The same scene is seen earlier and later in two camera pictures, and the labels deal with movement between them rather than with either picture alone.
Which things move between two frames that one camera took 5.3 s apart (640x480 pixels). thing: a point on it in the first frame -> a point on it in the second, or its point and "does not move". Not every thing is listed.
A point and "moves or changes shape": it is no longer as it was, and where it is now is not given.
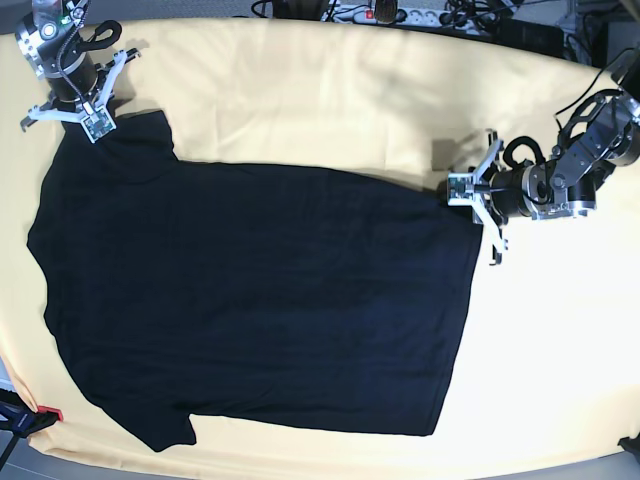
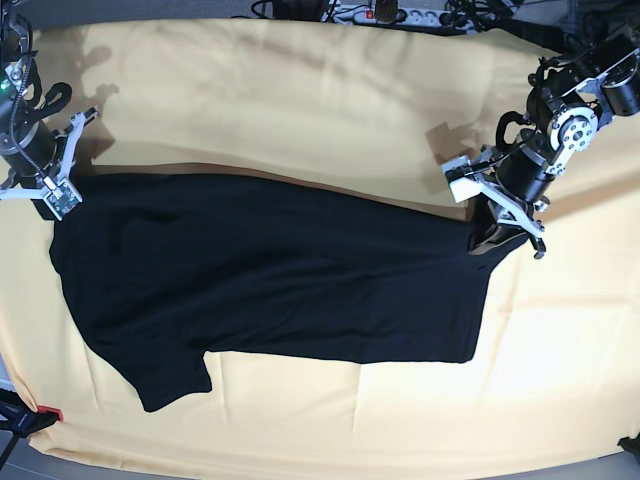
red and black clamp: [21, 419] does not move
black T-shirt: [256, 299] moves or changes shape
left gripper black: [77, 85] -> [36, 149]
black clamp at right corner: [630, 444] does not move
